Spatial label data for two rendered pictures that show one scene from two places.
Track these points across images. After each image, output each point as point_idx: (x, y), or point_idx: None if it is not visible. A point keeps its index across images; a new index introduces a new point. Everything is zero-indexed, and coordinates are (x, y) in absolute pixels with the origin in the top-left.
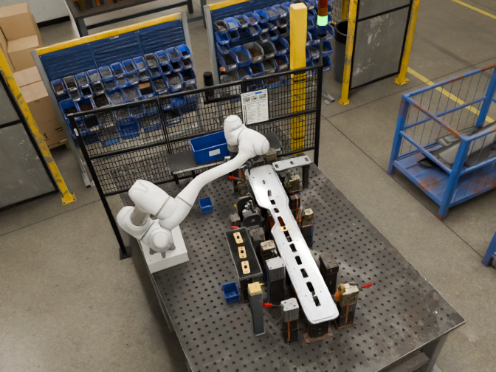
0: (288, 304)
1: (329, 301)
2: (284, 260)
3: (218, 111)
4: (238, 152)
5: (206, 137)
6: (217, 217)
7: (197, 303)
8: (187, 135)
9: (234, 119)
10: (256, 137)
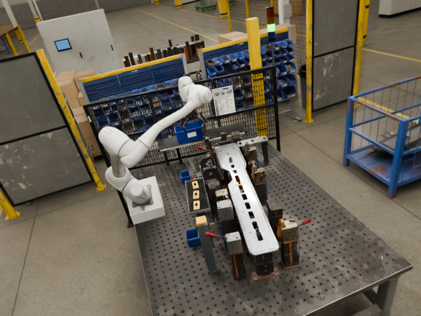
0: (232, 236)
1: (271, 236)
2: (235, 205)
3: None
4: None
5: (187, 125)
6: None
7: (165, 246)
8: (173, 124)
9: (185, 77)
10: (200, 88)
